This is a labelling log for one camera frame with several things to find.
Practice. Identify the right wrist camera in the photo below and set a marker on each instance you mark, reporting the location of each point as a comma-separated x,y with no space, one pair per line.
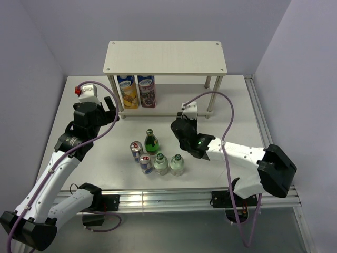
190,111

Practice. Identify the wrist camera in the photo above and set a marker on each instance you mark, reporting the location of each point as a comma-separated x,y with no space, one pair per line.
190,111
87,93

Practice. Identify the red grape juice carton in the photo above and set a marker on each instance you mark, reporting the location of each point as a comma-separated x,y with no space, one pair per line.
146,85

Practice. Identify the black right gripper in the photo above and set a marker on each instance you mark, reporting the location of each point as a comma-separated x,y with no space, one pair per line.
194,121

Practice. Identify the aluminium rail frame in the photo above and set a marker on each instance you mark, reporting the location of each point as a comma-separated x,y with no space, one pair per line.
309,245

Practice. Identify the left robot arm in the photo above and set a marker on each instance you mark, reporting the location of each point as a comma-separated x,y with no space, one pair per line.
35,221

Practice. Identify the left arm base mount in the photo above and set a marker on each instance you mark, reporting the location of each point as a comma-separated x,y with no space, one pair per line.
106,207

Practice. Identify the white two-tier shelf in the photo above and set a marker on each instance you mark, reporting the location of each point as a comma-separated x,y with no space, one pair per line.
182,70

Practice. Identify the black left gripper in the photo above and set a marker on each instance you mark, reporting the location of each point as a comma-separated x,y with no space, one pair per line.
108,116

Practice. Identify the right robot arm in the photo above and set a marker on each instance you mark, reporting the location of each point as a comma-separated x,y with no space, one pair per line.
267,169

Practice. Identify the pineapple juice carton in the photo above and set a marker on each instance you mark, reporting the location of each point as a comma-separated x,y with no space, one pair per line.
128,91

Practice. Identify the green glass bottle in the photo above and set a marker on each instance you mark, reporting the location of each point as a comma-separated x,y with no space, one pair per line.
151,142

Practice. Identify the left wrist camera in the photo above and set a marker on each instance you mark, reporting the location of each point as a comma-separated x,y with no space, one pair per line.
87,93

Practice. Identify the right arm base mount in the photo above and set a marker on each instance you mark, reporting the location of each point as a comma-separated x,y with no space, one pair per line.
222,199

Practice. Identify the silver blue energy can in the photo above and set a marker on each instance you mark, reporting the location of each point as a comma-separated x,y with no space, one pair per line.
136,150
145,162

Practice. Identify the clear bottle green cap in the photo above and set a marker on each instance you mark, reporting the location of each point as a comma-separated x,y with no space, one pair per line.
177,165
161,165

